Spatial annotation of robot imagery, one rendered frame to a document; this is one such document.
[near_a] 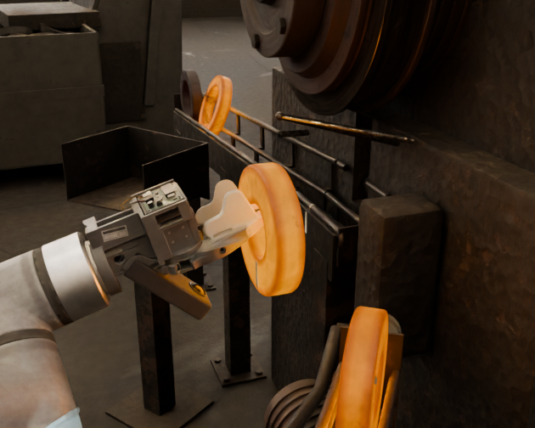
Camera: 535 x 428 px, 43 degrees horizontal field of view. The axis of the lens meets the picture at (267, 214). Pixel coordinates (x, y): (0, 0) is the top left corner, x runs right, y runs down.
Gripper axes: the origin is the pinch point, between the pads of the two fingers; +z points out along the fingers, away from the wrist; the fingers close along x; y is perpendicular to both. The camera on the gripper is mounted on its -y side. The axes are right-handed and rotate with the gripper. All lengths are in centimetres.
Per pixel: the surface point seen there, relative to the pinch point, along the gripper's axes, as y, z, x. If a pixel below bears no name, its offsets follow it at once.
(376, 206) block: -9.9, 16.9, 8.3
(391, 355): -17.8, 6.8, -11.0
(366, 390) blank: -10.0, -0.6, -22.3
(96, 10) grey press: -11, 9, 315
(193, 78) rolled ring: -17, 18, 135
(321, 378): -28.6, 0.8, 2.5
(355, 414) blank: -12.0, -2.4, -22.6
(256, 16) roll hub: 14.2, 15.9, 37.7
